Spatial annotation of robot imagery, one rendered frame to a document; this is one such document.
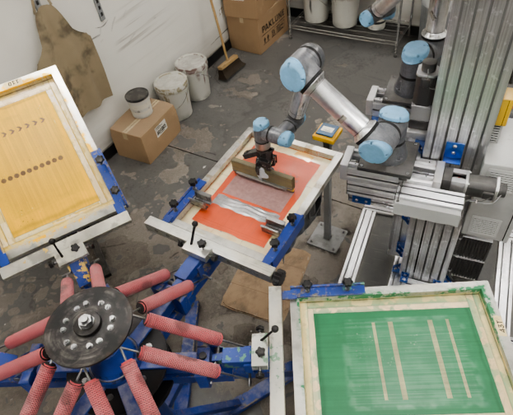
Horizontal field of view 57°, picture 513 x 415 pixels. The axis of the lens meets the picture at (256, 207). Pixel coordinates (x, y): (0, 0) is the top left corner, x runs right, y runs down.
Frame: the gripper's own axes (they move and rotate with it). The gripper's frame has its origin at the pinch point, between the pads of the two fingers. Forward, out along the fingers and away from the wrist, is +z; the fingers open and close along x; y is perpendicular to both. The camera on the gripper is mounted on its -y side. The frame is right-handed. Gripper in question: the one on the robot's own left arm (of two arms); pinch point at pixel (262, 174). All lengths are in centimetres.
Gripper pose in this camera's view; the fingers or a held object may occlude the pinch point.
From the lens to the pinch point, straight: 240.9
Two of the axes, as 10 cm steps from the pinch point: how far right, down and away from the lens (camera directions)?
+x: 5.0, -6.7, 5.4
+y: 8.6, 3.3, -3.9
